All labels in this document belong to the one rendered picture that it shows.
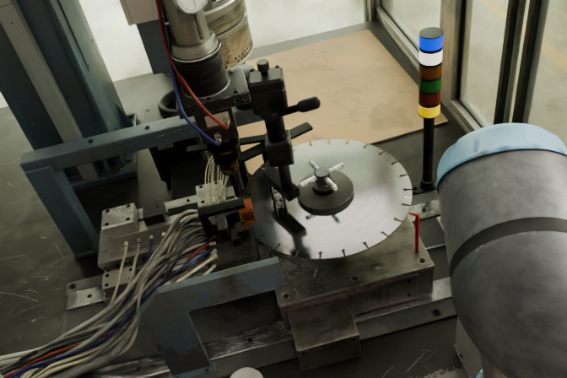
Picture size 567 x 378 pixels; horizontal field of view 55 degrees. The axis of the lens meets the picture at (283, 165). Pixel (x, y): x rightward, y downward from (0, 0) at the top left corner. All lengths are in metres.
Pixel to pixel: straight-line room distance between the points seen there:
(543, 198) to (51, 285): 1.15
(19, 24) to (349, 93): 0.91
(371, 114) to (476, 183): 1.14
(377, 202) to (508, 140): 0.58
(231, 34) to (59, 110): 0.50
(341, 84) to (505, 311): 1.38
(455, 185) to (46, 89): 1.13
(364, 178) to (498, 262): 0.71
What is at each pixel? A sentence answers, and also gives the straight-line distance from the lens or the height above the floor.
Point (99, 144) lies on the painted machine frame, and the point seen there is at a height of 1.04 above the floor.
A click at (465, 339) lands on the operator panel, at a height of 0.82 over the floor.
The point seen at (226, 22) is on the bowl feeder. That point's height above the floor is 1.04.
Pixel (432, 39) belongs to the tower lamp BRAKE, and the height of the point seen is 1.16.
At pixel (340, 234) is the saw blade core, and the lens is 1.00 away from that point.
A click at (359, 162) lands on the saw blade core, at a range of 1.13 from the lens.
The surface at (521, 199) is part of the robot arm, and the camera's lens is 0.44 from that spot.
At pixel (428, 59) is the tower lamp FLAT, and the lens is 1.13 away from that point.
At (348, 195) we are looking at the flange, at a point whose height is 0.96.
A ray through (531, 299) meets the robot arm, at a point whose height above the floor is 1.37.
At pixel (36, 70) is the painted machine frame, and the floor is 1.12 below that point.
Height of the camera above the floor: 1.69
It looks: 40 degrees down
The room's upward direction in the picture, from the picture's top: 11 degrees counter-clockwise
